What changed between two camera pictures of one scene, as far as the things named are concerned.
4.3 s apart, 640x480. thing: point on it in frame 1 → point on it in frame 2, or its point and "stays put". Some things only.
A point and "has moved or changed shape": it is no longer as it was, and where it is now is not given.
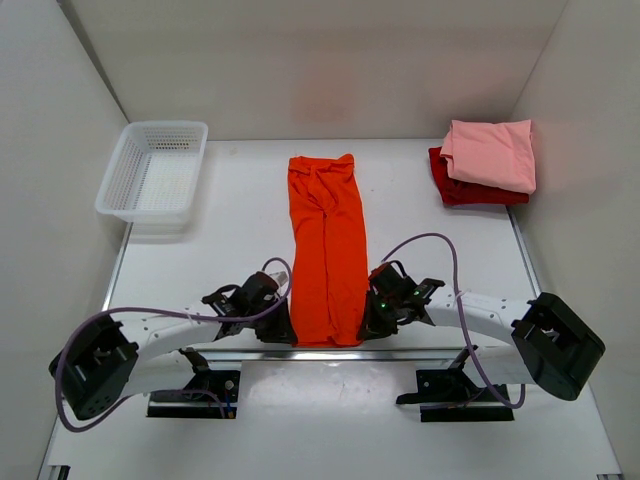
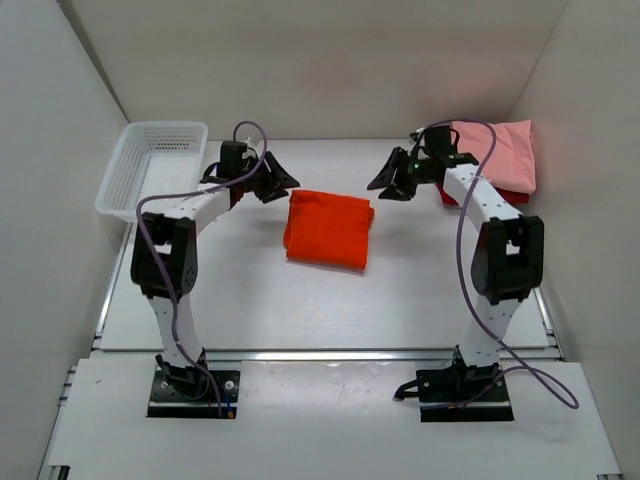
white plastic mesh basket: [152, 175] stays put
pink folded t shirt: [496, 152] stays put
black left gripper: [281, 332] → [279, 177]
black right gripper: [371, 328] → [395, 191]
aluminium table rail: [331, 355] stays put
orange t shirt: [329, 269] has moved or changed shape
